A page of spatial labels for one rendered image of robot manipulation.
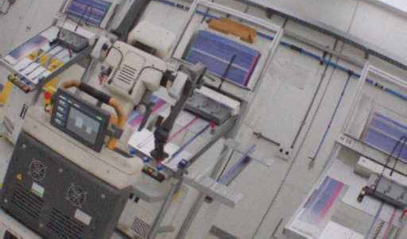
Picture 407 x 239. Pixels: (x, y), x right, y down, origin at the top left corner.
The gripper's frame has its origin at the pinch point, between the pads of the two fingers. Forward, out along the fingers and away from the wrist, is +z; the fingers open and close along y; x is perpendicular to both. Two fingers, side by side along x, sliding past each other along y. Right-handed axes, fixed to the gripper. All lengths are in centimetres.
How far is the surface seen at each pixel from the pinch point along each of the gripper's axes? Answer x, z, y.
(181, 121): -44.0, 3.3, 17.0
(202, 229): 5.9, 30.6, -37.3
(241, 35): -134, -21, 28
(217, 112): -60, -3, 0
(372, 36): -275, -2, -56
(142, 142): -10.5, 2.9, 22.7
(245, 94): -80, -10, -9
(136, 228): 14, 65, 13
